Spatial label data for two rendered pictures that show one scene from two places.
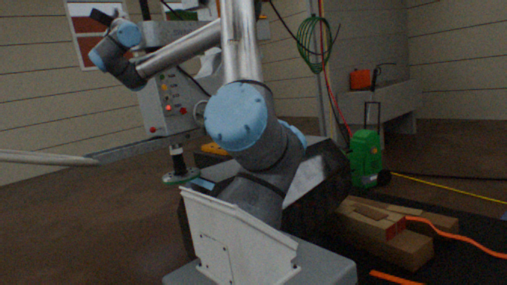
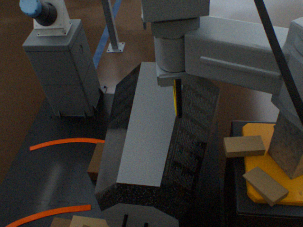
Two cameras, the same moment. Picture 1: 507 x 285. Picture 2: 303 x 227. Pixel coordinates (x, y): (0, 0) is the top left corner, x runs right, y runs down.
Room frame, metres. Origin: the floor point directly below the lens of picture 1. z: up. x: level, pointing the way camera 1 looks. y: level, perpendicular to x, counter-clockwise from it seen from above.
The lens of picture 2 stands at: (3.12, -0.91, 2.18)
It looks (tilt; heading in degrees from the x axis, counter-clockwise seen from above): 46 degrees down; 140
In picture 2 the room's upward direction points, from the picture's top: 8 degrees counter-clockwise
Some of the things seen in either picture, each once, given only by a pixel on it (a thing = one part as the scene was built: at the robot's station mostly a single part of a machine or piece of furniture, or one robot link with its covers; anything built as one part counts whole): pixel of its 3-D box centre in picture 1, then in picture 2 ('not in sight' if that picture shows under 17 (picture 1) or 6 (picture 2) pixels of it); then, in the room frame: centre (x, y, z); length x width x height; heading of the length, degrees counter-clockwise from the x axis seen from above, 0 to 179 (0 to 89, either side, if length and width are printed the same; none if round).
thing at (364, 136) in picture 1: (364, 145); not in sight; (3.33, -1.12, 0.43); 0.35 x 0.35 x 0.87; 22
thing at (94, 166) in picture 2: not in sight; (100, 161); (1.62, -0.28, 0.07); 0.30 x 0.12 x 0.12; 125
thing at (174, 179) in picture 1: (181, 174); not in sight; (1.80, 0.45, 0.87); 0.22 x 0.22 x 0.04
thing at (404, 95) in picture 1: (382, 113); not in sight; (4.93, -1.97, 0.43); 1.30 x 0.62 x 0.86; 128
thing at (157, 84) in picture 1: (162, 87); not in sight; (1.67, 0.42, 1.37); 0.08 x 0.03 x 0.28; 136
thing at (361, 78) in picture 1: (362, 78); not in sight; (5.03, -1.75, 1.00); 0.50 x 0.22 x 0.33; 128
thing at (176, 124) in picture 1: (176, 94); not in sight; (1.86, 0.40, 1.32); 0.36 x 0.22 x 0.45; 136
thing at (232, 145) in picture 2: not in sight; (243, 146); (2.67, 0.07, 0.81); 0.20 x 0.10 x 0.05; 45
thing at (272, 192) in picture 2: not in sight; (264, 183); (2.87, -0.05, 0.80); 0.20 x 0.10 x 0.05; 164
